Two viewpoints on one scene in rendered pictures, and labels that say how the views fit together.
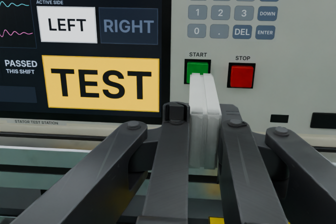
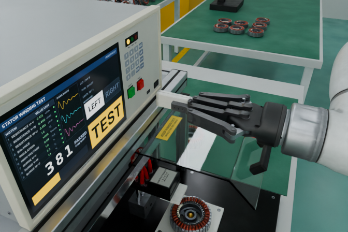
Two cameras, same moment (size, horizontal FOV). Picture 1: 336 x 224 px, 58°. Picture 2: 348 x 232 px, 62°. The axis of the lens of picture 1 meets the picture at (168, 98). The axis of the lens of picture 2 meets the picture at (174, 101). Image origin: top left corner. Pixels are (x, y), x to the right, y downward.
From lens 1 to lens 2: 0.49 m
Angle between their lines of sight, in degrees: 64
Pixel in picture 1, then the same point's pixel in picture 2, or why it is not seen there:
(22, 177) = (104, 185)
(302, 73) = (150, 72)
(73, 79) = (99, 127)
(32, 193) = not seen: outside the picture
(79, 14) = (98, 96)
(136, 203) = not seen: hidden behind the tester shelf
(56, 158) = (113, 163)
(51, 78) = (91, 133)
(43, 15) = (86, 106)
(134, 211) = not seen: hidden behind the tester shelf
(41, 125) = (90, 160)
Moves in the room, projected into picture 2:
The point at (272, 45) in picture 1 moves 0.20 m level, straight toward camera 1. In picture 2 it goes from (143, 68) to (225, 99)
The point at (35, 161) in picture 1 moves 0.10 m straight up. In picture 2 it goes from (107, 172) to (100, 127)
